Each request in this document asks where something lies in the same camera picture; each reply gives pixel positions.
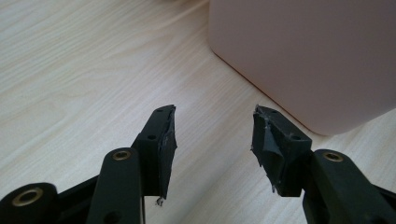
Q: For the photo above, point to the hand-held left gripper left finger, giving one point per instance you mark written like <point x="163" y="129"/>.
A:
<point x="124" y="180"/>

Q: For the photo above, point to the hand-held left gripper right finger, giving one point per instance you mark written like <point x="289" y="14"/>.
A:
<point x="295" y="161"/>

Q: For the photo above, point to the pink storage box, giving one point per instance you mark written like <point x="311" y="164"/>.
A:
<point x="305" y="56"/>

